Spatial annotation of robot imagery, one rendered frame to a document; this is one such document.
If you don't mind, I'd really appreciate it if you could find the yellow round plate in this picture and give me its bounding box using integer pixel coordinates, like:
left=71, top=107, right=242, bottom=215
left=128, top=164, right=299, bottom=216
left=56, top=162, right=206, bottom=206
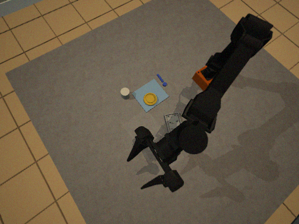
left=144, top=93, right=157, bottom=105

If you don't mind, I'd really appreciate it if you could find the grey dish rack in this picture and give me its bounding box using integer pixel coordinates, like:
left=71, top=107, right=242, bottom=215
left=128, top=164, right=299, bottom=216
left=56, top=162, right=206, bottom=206
left=164, top=112, right=181, bottom=133

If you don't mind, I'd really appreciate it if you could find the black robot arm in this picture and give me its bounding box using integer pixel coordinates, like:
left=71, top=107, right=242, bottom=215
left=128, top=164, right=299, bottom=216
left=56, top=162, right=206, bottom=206
left=172, top=13, right=273, bottom=154

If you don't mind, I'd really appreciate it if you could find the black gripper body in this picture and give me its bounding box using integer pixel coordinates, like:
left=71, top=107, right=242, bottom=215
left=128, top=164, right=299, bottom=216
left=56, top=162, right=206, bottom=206
left=135, top=126, right=184, bottom=192

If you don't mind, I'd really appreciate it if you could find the blue-grey flat mat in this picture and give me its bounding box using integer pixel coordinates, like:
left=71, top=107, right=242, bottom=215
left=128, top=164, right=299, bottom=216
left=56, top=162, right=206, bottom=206
left=132, top=79, right=169, bottom=112

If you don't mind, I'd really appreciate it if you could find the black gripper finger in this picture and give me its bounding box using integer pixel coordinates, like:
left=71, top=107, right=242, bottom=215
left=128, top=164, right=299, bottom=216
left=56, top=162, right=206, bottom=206
left=127, top=136, right=148, bottom=162
left=141, top=175, right=168, bottom=189

